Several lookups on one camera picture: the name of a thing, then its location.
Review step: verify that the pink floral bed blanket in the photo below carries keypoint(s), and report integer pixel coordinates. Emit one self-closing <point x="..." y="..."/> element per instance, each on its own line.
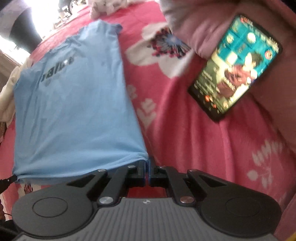
<point x="164" y="46"/>

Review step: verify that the beige crumpled garment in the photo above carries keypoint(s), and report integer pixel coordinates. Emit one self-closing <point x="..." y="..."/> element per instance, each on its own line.
<point x="7" y="103"/>

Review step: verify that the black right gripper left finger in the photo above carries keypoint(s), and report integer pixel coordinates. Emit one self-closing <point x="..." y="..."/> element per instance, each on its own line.
<point x="120" y="181"/>

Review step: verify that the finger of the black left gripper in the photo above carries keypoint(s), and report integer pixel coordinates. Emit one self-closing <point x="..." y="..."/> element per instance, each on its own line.
<point x="5" y="183"/>

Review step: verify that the pink folded quilt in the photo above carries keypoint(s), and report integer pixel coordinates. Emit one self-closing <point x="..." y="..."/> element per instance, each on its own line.
<point x="255" y="143"/>

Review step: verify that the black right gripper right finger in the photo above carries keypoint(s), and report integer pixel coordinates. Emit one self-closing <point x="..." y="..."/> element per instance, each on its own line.
<point x="172" y="181"/>

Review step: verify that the grey white crumpled garment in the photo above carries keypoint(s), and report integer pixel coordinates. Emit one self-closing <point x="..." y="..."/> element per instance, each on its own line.
<point x="107" y="7"/>

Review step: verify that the black smartphone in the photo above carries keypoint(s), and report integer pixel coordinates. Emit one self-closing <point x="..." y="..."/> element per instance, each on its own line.
<point x="241" y="57"/>

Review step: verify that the light blue t-shirt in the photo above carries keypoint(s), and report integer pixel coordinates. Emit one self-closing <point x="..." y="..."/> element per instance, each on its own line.
<point x="73" y="112"/>

